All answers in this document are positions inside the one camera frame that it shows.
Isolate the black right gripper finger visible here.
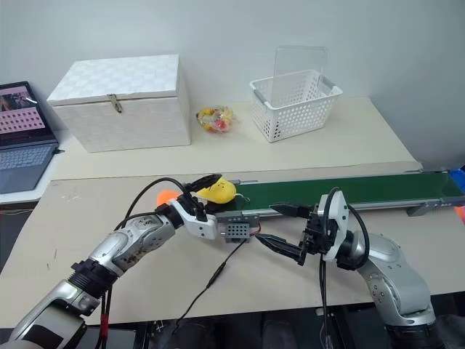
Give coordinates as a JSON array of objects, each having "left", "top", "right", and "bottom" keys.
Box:
[
  {"left": 270, "top": 203, "right": 314, "bottom": 220},
  {"left": 254, "top": 233, "right": 308, "bottom": 266}
]

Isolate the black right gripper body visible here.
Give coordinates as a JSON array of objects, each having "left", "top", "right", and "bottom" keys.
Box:
[{"left": 298, "top": 209, "right": 337, "bottom": 267}]

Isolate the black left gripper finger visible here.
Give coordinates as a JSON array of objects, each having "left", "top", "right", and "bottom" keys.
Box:
[{"left": 182, "top": 174, "right": 224, "bottom": 193}]

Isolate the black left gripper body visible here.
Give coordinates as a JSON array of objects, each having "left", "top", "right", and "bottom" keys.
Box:
[{"left": 179, "top": 191, "right": 209, "bottom": 222}]

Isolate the yellow plush toy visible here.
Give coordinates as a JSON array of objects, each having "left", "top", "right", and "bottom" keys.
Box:
[{"left": 195, "top": 177, "right": 251, "bottom": 205}]

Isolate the orange toy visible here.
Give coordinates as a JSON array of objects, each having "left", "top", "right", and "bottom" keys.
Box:
[{"left": 156, "top": 189, "right": 179, "bottom": 206}]

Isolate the green conveyor belt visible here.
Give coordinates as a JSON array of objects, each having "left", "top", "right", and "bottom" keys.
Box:
[{"left": 203, "top": 168, "right": 465, "bottom": 223}]

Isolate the large cardboard sheet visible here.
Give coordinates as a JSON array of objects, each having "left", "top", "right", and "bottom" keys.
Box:
[{"left": 0, "top": 170, "right": 448, "bottom": 328}]

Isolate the grey perforated motor box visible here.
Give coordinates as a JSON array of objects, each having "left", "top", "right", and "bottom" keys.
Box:
[{"left": 217, "top": 213, "right": 262, "bottom": 245}]

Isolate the clear bag of colourful toys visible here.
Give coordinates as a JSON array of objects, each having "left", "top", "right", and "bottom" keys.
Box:
[{"left": 195, "top": 105, "right": 238, "bottom": 135}]

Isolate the long cardboard sheet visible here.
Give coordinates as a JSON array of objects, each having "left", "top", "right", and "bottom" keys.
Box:
[{"left": 49, "top": 95, "right": 424, "bottom": 182}]

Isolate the white perforated plastic basket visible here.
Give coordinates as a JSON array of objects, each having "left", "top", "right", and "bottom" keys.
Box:
[{"left": 249, "top": 69, "right": 344, "bottom": 144}]

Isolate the white woven storage box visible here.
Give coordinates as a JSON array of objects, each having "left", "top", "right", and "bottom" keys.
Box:
[{"left": 47, "top": 54, "right": 193, "bottom": 153}]

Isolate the brass box latch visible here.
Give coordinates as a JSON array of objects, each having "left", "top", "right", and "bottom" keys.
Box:
[{"left": 107, "top": 93, "right": 123, "bottom": 115}]

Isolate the clear plastic lid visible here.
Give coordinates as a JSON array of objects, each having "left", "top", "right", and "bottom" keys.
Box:
[{"left": 272, "top": 45, "right": 330, "bottom": 110}]

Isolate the open laptop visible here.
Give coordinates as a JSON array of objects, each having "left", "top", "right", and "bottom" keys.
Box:
[{"left": 0, "top": 81, "right": 60, "bottom": 195}]

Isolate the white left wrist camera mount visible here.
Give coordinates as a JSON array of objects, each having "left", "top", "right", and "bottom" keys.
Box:
[{"left": 169, "top": 198, "right": 219, "bottom": 241}]

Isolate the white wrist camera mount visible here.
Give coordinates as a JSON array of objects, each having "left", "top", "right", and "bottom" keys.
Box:
[
  {"left": 312, "top": 188, "right": 350, "bottom": 262},
  {"left": 169, "top": 198, "right": 219, "bottom": 241}
]

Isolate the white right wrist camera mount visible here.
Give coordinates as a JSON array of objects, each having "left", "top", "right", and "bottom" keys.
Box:
[{"left": 312, "top": 188, "right": 350, "bottom": 262}]

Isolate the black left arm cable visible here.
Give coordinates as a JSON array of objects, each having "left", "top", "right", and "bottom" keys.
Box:
[{"left": 114, "top": 177, "right": 204, "bottom": 232}]

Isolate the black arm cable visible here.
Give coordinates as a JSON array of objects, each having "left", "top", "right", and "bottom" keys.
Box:
[
  {"left": 114, "top": 177, "right": 204, "bottom": 232},
  {"left": 318, "top": 186, "right": 371, "bottom": 349}
]

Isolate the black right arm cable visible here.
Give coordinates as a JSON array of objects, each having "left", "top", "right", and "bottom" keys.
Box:
[{"left": 318, "top": 186, "right": 371, "bottom": 349}]

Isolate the black conveyor power cable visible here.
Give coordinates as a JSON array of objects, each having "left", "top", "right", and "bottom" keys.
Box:
[{"left": 170, "top": 232, "right": 263, "bottom": 337}]

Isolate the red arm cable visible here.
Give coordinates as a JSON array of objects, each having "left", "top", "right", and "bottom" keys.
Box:
[{"left": 97, "top": 285, "right": 114, "bottom": 349}]

